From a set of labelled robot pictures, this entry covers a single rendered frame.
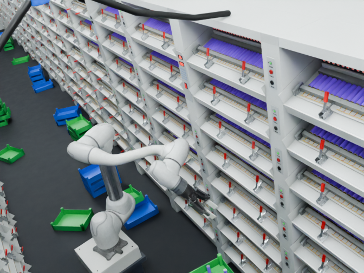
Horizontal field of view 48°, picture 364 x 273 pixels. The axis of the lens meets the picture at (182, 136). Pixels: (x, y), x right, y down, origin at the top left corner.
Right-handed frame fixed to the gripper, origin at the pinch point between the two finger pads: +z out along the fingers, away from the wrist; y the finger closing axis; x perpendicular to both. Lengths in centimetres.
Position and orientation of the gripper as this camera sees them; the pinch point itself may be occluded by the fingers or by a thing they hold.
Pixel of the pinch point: (211, 209)
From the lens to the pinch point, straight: 225.7
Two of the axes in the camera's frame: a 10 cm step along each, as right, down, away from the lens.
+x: 6.1, -5.4, -5.8
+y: -2.2, 5.9, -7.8
